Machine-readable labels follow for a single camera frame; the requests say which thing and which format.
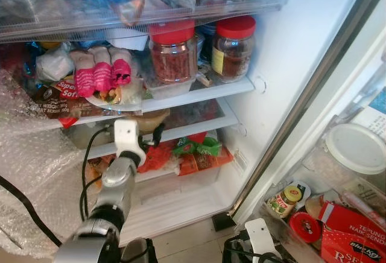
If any orange snack packet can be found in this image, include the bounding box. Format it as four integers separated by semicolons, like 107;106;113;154
178;148;235;176
138;141;180;173
84;157;106;191

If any red round lid jar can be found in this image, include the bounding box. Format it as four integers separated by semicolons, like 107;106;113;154
289;211;322;244

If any brown red bread bag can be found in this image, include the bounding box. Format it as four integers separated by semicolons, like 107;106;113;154
30;77;91;122

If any dark grey robot knee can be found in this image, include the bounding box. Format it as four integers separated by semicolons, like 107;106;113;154
118;237;159;263

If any black fridge hinge foot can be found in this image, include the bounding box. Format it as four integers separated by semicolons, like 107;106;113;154
211;213;237;232

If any red flour carton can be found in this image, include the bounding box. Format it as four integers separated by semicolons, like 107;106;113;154
317;200;386;263

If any black fridge door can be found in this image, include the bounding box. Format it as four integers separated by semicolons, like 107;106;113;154
229;0;386;263

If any bubble wrap sheet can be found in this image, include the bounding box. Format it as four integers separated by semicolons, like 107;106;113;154
0;64;88;261

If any white plastic bag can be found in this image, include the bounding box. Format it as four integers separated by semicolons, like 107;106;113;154
35;47;76;83

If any thick black cable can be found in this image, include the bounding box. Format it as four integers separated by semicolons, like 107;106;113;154
0;176;64;249

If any small yellow cap bottle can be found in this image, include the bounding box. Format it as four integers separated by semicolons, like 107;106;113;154
267;185;302;218

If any large red lid jar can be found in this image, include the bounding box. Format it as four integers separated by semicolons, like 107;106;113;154
148;19;198;86

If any pink wrapped roll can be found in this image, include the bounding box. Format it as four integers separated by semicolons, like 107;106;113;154
69;49;97;98
109;47;133;87
89;46;115;93

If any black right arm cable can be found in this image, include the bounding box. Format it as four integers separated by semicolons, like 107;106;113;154
222;230;257;263

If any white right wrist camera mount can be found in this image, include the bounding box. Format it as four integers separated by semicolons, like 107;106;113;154
244;217;281;263

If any white blue carton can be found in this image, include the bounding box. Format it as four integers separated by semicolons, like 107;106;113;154
353;85;386;140

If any clear crisper drawer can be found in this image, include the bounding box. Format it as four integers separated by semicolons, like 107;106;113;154
81;127;251;246

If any green red snack packet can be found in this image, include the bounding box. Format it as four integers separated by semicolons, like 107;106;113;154
172;135;224;158

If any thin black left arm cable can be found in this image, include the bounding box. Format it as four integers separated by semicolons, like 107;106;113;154
78;124;118;221

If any white lid container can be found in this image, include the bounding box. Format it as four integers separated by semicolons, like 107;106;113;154
302;122;386;197

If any white fridge cabinet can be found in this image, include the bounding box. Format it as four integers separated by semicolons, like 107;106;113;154
0;0;372;258

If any small red lid jar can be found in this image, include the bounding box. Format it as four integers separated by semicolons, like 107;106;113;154
211;14;257;83

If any white plate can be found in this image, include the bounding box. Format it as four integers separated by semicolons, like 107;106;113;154
84;79;145;112

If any clear chiller drawer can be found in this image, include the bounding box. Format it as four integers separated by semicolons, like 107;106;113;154
0;0;296;43

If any clear fridge door bin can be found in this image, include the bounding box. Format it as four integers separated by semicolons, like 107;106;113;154
300;109;386;215
258;176;386;263

